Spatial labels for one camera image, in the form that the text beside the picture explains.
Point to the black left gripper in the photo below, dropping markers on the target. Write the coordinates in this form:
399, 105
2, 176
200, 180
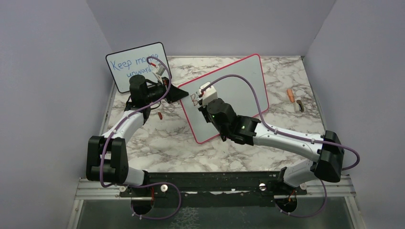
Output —
175, 94

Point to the pink framed whiteboard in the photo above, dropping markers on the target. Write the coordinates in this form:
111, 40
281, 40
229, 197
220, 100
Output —
232, 90

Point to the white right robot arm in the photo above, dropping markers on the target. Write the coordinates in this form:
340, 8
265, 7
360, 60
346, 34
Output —
324, 153

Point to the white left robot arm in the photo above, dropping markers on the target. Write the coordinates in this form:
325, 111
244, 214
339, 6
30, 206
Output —
107, 158

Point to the black framed written whiteboard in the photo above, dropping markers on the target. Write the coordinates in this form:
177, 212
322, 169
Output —
127, 63

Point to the orange marker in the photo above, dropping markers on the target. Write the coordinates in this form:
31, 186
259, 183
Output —
290, 95

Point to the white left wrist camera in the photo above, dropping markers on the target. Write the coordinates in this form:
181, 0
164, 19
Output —
158, 70

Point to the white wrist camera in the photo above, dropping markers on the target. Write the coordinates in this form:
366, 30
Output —
206, 96
158, 70

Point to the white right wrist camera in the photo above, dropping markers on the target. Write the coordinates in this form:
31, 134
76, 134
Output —
206, 96

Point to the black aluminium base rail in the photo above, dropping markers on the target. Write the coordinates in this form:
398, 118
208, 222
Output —
214, 190

